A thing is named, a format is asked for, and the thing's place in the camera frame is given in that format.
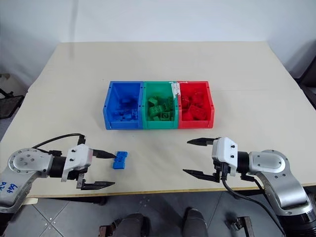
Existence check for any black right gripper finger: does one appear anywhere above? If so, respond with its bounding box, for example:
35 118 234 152
187 137 216 147
182 168 221 183

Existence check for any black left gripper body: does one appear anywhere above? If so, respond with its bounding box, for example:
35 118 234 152
66 149 98 190

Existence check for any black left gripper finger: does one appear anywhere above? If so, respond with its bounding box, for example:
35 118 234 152
95 149 117 159
80 180 116 191

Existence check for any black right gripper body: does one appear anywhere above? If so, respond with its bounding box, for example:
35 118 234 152
212 158 235 184

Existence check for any red toy building block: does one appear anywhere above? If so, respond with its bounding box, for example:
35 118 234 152
181 109 195 121
192 91 206 104
193 106 209 120
181 95 193 108

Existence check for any dark rounded shape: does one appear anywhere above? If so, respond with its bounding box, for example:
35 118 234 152
115 213 152 237
182 207 207 237

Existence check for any red plastic bin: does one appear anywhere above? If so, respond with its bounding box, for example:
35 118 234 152
176 80 215 129

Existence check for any white tape strip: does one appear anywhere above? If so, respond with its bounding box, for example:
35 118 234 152
169 80 181 99

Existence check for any blue plastic bin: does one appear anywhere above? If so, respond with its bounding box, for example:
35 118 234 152
102 80 145 130

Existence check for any green plastic bin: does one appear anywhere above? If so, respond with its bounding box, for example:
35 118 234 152
142 80 179 130

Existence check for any dark chair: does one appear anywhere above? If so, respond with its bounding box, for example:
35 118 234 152
283 39 316 110

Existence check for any dark table leg bracket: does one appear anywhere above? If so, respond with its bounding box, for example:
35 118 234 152
91 196 108 206

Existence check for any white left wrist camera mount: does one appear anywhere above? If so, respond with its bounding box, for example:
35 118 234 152
60 144 94 183

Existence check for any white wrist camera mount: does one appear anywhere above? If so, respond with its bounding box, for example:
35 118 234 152
60 144 94 183
211 136 239 177

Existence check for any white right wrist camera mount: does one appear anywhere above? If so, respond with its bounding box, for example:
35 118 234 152
211 136 239 177

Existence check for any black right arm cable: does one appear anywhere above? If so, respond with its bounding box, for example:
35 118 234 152
220 173 287 237

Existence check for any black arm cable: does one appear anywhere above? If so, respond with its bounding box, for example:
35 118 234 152
220 173 287 237
31 133 87 150

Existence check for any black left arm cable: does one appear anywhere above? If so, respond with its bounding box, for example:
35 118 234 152
31 133 87 150

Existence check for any rusty metal bracket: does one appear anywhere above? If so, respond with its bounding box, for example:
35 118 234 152
226 215 253 237
98 223 118 237

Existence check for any black metal frame stand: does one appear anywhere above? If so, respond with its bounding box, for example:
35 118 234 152
0 72 25 120

